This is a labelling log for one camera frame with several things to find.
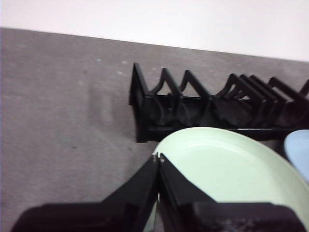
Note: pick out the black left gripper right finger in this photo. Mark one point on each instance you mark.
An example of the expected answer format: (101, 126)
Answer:
(217, 217)

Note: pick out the light blue plate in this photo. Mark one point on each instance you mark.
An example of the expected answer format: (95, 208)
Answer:
(298, 147)

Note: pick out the black plastic plate rack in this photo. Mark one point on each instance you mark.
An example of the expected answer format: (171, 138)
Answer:
(193, 116)

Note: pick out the pale green plate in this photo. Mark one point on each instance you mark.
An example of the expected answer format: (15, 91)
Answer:
(229, 164)

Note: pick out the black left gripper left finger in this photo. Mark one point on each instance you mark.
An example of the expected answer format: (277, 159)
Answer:
(101, 217)

